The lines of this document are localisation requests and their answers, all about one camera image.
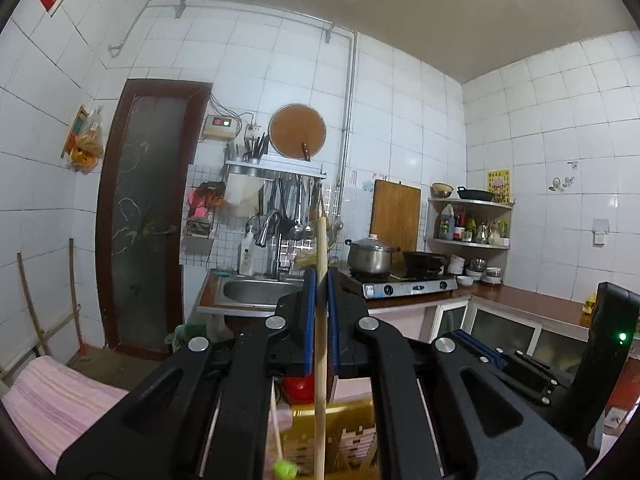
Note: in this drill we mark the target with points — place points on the row of condiment bottles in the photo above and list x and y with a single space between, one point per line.
482 232

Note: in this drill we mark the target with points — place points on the wooden stick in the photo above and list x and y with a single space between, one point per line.
74 290
35 305

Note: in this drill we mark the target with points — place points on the black pan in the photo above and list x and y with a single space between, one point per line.
475 194

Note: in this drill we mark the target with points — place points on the wall hooks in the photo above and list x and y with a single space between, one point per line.
562 180

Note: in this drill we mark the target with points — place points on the white wall outlet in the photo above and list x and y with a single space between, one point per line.
600 232

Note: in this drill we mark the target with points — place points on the black wok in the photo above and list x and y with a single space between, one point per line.
425 262

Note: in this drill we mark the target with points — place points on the kitchen counter cabinet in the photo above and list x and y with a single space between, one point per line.
505 330

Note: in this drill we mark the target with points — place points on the row of hanging ladles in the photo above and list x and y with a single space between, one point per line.
295 210

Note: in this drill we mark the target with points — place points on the white control box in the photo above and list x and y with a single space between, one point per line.
220 127

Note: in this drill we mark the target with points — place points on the white soap bottle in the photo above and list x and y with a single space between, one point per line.
247 255

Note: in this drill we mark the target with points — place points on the white corner shelf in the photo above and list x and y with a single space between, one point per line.
475 203

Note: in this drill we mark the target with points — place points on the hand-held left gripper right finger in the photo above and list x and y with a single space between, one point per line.
333 330

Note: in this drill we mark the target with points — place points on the steel cooking pot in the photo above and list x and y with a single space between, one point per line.
370 257

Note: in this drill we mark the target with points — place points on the white plastic container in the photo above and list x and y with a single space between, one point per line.
242 195

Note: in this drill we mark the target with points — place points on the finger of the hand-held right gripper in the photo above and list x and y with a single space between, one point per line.
482 350
540 385

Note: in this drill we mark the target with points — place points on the white wall socket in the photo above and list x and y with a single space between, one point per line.
254 131

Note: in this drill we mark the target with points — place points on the steel gas stove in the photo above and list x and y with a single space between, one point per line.
410 288

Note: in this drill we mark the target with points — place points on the steel faucet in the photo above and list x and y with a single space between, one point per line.
267 225

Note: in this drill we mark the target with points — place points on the hanging plastic bag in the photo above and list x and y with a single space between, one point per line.
87 140

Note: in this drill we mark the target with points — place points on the wooden chopstick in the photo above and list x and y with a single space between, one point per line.
321 410
277 430

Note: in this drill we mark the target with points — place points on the rectangular wooden cutting board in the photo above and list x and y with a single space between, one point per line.
395 215

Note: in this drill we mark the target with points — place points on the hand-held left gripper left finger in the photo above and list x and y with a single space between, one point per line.
311 330

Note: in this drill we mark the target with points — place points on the yellow wall poster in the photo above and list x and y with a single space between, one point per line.
498 187

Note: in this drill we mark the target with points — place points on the yellow egg tray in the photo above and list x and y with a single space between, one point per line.
591 305

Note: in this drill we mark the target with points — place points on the steel kitchen sink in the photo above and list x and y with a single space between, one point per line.
255 290

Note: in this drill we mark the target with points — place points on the dark wooden door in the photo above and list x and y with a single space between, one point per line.
150 210

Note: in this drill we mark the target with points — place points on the gold perforated utensil holder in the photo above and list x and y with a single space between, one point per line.
350 430

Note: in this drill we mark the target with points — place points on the metal bowl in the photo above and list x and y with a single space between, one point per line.
442 190

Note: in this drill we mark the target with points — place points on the stack of bowls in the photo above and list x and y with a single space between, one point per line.
475 270

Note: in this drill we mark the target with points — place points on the metal wall rack shelf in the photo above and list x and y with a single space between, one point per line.
280 166

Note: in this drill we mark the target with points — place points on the green bin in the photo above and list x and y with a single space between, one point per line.
190 338

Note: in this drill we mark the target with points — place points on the round wooden cutting board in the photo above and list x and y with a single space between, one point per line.
295 130

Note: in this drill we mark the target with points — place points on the red plastic basin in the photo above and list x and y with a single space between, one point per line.
297 390

